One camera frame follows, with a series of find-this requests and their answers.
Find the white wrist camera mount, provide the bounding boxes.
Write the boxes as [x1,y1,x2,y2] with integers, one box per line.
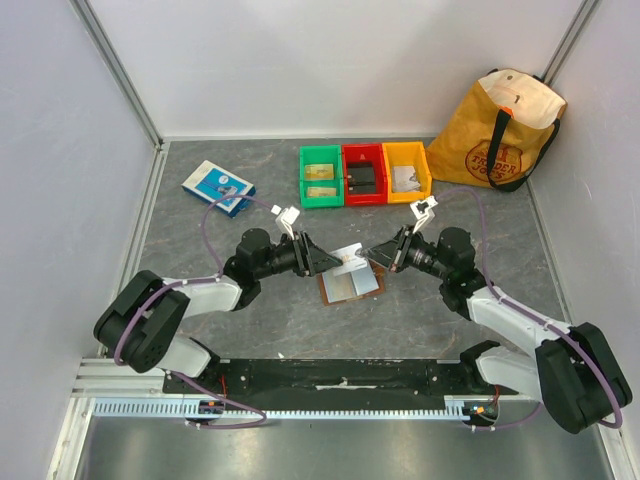
[271,205,300,239]
[410,196,438,233]

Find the silver VIP card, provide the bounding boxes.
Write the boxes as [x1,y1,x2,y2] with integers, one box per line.
[332,243,370,276]

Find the yellow Trader Joe's tote bag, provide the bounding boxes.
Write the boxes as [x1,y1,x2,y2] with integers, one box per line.
[425,69,567,193]

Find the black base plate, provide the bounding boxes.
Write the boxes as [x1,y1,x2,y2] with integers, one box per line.
[195,359,515,410]

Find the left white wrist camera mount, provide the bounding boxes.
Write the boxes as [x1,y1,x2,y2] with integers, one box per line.
[271,205,300,239]

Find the blue and white box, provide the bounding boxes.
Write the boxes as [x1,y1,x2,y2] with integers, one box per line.
[181,160,256,218]

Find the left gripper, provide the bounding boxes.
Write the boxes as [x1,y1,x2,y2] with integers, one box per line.
[255,230,342,279]

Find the black cards in red bin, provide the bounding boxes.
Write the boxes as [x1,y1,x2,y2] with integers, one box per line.
[346,162,377,195]

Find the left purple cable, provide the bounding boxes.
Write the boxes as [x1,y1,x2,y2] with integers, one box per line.
[113,194,281,431]

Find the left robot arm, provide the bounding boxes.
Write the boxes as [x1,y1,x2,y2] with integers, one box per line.
[93,228,342,393]

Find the slotted cable duct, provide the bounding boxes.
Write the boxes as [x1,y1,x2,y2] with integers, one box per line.
[93,397,476,421]

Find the aluminium frame rail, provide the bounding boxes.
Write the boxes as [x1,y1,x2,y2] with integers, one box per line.
[72,358,165,399]

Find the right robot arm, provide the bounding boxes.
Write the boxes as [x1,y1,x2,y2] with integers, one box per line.
[360,226,633,434]

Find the silver card in yellow bin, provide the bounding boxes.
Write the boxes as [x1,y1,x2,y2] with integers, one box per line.
[391,165,421,193]

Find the red plastic bin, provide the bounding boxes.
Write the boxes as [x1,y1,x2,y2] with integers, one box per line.
[341,143,388,207]

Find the green plastic bin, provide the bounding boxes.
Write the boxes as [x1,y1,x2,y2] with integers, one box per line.
[299,145,344,209]

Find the gold card lower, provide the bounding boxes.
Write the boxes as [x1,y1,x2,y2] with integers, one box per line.
[306,186,337,198]

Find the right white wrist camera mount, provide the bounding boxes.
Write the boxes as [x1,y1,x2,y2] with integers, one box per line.
[410,196,438,233]

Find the gold card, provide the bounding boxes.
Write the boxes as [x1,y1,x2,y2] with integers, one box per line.
[306,186,337,198]
[303,163,335,181]

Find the gold card upper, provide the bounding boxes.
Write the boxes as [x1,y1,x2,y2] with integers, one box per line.
[303,163,335,181]

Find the brown leather card holder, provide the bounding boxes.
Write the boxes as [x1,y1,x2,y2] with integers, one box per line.
[318,264,385,305]

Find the yellow plastic bin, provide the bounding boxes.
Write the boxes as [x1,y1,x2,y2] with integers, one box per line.
[382,141,432,204]

